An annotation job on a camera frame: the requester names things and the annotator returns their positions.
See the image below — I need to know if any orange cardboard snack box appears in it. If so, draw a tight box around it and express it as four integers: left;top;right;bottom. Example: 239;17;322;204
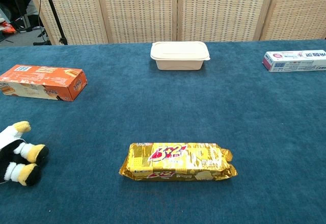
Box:
0;64;88;102

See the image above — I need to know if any white toothpaste box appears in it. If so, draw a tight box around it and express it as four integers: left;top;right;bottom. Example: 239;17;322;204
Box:
262;49;326;73

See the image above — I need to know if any blue felt table cover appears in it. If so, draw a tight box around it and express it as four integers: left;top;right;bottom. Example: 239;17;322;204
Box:
0;38;326;224

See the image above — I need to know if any cream lidded food container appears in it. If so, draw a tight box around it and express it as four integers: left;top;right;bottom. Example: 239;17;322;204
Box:
150;41;211;71

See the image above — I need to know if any gold cracker packet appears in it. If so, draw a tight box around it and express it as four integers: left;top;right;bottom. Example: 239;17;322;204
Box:
118;142;238;182

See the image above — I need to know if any wicker folding screen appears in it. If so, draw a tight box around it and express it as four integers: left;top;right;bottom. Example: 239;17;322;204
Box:
23;0;326;45

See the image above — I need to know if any black tripod stand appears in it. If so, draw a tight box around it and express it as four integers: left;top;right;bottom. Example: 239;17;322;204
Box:
40;0;69;45

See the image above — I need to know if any penguin plush toy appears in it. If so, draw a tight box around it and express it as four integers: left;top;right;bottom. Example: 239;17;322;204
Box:
0;121;50;187

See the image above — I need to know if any orange item on floor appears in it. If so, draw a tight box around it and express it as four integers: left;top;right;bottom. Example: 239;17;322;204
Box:
0;21;17;35

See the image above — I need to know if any black floor cable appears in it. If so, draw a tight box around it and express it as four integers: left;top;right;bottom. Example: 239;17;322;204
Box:
34;0;48;41

